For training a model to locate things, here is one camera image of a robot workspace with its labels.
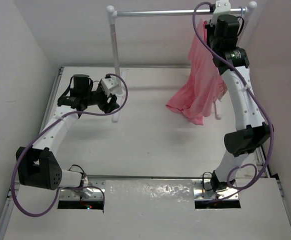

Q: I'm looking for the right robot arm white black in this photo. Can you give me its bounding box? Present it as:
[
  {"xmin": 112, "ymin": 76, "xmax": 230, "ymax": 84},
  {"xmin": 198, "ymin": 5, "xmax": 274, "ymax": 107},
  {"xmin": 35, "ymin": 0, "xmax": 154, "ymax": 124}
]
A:
[{"xmin": 205, "ymin": 13, "xmax": 270, "ymax": 192}]

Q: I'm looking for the pink t-shirt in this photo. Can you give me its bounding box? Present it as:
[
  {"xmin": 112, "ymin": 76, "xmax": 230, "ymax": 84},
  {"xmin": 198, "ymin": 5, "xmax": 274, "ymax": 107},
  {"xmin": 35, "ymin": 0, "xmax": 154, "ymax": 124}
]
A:
[{"xmin": 165, "ymin": 19, "xmax": 228, "ymax": 126}]

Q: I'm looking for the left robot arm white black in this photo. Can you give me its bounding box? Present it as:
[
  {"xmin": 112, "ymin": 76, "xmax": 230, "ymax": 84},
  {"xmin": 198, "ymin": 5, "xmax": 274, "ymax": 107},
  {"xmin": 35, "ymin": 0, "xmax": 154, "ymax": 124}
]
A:
[{"xmin": 16, "ymin": 74, "xmax": 120, "ymax": 190}]

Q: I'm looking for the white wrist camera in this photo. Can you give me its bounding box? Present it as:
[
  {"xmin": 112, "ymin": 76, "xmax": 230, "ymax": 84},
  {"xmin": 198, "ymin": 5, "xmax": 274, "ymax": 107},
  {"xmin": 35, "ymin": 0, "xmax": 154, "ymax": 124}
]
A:
[
  {"xmin": 210, "ymin": 0, "xmax": 231, "ymax": 26},
  {"xmin": 100, "ymin": 77, "xmax": 119, "ymax": 97}
]

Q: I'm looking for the floral patterned white cloth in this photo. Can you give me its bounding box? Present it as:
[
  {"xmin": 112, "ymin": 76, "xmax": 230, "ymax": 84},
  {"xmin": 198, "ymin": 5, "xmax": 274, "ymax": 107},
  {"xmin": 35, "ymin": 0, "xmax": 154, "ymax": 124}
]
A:
[{"xmin": 217, "ymin": 81, "xmax": 228, "ymax": 102}]

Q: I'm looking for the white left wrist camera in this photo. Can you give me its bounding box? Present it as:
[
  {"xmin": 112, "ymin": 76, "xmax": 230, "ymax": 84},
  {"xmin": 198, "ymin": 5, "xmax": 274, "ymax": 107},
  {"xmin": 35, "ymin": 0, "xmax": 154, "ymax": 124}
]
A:
[{"xmin": 100, "ymin": 77, "xmax": 119, "ymax": 97}]

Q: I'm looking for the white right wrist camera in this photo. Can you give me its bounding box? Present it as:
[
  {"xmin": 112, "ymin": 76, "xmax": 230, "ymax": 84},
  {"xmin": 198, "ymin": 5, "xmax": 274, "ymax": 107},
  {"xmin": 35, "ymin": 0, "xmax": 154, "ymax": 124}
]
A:
[{"xmin": 210, "ymin": 0, "xmax": 231, "ymax": 26}]

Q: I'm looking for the white clothes rack with rail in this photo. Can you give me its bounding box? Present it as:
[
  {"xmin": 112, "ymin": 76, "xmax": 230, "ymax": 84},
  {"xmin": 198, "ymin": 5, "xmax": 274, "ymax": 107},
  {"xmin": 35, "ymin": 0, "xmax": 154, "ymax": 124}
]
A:
[{"xmin": 106, "ymin": 1, "xmax": 258, "ymax": 123}]

